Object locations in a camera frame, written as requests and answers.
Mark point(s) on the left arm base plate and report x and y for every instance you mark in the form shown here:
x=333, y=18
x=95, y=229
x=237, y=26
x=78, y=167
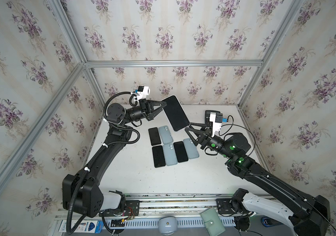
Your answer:
x=131, y=208

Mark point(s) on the white perforated cable tray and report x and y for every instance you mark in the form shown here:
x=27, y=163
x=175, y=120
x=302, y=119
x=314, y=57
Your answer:
x=153, y=223

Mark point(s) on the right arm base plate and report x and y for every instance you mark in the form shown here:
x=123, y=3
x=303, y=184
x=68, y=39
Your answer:
x=230, y=206

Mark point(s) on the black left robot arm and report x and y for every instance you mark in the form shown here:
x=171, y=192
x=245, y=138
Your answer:
x=82, y=196

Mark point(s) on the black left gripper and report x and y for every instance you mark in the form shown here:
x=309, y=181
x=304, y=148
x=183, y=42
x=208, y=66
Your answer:
x=146, y=109

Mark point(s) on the blue white box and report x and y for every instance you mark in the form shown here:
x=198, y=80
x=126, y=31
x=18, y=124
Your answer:
x=86, y=226

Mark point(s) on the light blue phone case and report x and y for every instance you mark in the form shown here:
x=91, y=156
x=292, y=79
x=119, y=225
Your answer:
x=170, y=155

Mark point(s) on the black round puck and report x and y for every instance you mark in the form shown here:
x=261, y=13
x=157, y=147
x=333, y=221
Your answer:
x=242, y=224

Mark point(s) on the grey round device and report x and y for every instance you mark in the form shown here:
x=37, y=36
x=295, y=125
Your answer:
x=167, y=225

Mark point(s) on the blue handheld device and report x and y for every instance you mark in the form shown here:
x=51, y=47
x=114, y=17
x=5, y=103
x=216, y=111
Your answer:
x=269, y=222

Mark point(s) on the black phone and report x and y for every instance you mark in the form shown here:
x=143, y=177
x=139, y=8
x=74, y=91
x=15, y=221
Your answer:
x=154, y=136
x=175, y=113

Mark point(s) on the green wallet pouch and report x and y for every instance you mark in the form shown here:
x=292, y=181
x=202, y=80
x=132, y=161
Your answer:
x=212, y=222

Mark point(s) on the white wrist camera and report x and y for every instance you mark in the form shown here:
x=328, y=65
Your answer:
x=141, y=92
x=216, y=120

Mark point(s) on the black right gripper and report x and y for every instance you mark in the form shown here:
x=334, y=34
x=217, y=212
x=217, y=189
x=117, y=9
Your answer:
x=202, y=138

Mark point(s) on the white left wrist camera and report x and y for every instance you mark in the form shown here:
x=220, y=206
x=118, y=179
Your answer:
x=141, y=92

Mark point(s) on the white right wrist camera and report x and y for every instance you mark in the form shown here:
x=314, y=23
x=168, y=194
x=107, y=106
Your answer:
x=216, y=120

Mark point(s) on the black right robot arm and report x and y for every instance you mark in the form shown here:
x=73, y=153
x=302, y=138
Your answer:
x=305, y=214

